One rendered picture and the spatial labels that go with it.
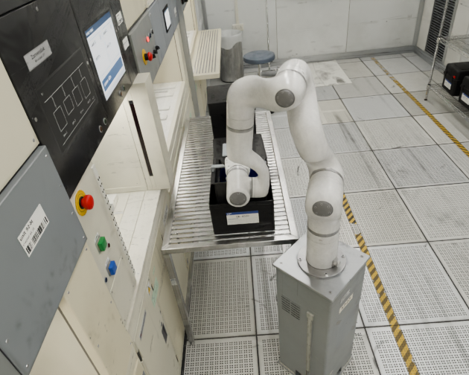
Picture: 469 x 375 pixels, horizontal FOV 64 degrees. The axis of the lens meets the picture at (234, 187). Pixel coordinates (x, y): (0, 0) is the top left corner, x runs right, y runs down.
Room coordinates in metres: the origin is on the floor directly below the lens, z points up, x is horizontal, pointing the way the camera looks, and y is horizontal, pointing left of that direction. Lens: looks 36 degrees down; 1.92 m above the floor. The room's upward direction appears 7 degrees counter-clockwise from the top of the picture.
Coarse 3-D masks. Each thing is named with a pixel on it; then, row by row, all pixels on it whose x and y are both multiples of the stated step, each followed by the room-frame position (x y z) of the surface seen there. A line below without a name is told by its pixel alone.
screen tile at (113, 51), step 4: (108, 24) 1.39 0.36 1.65; (104, 28) 1.33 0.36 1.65; (108, 28) 1.37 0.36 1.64; (112, 28) 1.42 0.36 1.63; (104, 32) 1.32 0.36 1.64; (108, 32) 1.36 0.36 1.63; (112, 32) 1.41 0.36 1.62; (104, 36) 1.31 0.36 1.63; (108, 36) 1.35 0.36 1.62; (112, 36) 1.40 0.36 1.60; (108, 40) 1.34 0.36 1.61; (116, 44) 1.41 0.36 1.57; (112, 48) 1.36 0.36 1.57; (116, 48) 1.40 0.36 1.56; (108, 52) 1.30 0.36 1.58; (112, 52) 1.35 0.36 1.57; (116, 52) 1.39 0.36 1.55; (112, 56) 1.34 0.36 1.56; (116, 56) 1.38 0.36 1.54; (112, 60) 1.32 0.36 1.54
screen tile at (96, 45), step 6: (96, 36) 1.24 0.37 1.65; (102, 36) 1.29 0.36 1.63; (90, 42) 1.17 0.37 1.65; (96, 42) 1.22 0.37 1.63; (102, 42) 1.27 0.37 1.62; (96, 48) 1.21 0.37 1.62; (102, 48) 1.26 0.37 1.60; (102, 60) 1.23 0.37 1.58; (108, 60) 1.28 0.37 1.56; (102, 66) 1.21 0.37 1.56; (108, 66) 1.26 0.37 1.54; (102, 72) 1.19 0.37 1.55
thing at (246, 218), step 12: (216, 204) 1.45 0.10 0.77; (228, 204) 1.23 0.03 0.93; (252, 204) 1.23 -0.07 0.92; (264, 204) 1.22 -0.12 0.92; (216, 216) 1.24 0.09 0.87; (228, 216) 1.23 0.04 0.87; (240, 216) 1.23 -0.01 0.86; (252, 216) 1.23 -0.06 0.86; (264, 216) 1.22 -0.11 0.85; (216, 228) 1.24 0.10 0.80; (228, 228) 1.23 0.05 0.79; (240, 228) 1.23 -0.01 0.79; (252, 228) 1.23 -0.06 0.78; (264, 228) 1.22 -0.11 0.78
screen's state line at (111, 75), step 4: (120, 60) 1.41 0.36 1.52; (116, 64) 1.35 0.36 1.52; (120, 64) 1.39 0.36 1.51; (112, 68) 1.30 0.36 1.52; (116, 68) 1.34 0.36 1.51; (120, 68) 1.38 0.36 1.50; (112, 72) 1.29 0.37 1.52; (116, 72) 1.33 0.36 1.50; (108, 76) 1.24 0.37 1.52; (112, 76) 1.28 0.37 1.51; (104, 80) 1.19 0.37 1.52; (108, 80) 1.22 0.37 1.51; (104, 84) 1.18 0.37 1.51; (108, 84) 1.21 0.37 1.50; (104, 88) 1.17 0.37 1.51
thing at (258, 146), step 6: (216, 138) 1.94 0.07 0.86; (222, 138) 1.93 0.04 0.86; (258, 138) 1.88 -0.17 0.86; (216, 144) 1.87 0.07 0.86; (222, 144) 1.86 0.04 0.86; (252, 144) 1.82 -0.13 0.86; (258, 144) 1.81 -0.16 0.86; (216, 150) 1.80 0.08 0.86; (222, 150) 1.80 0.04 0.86; (258, 150) 1.75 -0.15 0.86; (264, 150) 1.74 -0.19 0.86; (216, 156) 1.74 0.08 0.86; (222, 156) 1.73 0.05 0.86; (264, 156) 1.68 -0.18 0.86
